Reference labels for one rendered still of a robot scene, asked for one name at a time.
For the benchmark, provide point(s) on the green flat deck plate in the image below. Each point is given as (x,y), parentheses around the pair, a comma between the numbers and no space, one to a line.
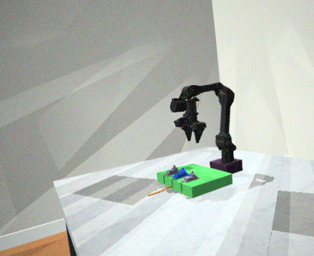
(200,181)

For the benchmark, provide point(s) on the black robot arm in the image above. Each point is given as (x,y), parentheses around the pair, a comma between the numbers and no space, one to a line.
(226,98)

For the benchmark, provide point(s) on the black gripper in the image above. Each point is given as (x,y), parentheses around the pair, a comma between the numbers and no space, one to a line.
(193,126)

